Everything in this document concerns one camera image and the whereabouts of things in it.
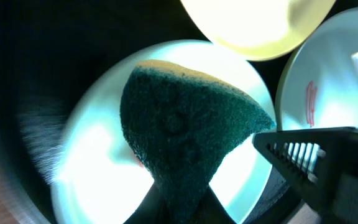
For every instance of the green yellow sponge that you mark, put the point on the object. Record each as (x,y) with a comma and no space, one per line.
(181,123)

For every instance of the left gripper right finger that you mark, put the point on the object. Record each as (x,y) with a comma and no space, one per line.
(211,211)

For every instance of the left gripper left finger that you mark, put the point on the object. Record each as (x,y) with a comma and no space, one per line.
(152,210)

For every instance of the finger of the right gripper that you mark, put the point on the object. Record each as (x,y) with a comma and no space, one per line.
(321,165)

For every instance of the yellow plate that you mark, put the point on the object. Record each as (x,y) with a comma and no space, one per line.
(258,30)

